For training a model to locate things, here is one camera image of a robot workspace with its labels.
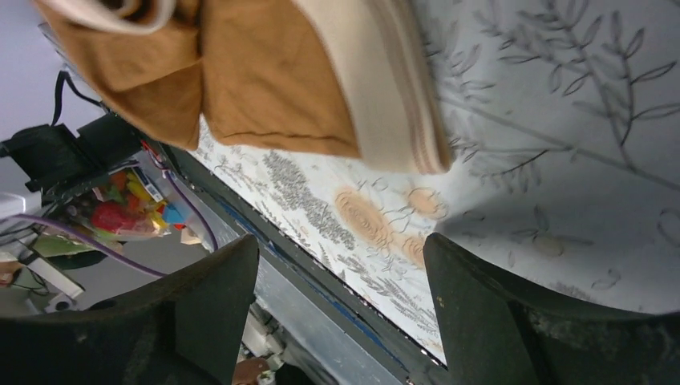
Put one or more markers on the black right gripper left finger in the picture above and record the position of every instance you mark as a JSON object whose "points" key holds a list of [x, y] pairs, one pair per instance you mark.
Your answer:
{"points": [[184, 328]]}

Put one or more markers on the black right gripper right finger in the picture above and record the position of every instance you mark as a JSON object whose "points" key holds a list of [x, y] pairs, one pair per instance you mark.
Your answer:
{"points": [[499, 328]]}

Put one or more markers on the brown boxer underwear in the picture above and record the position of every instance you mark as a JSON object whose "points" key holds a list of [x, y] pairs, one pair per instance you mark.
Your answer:
{"points": [[338, 78]]}

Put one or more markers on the colourful clutter pile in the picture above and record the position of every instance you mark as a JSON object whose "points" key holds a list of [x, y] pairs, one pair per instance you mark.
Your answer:
{"points": [[127, 206]]}

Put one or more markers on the floral patterned table mat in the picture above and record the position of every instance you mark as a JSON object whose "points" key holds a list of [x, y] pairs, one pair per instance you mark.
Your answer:
{"points": [[563, 117]]}

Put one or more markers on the black mounting base rail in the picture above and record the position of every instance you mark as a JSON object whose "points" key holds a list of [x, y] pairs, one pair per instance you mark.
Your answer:
{"points": [[347, 335]]}

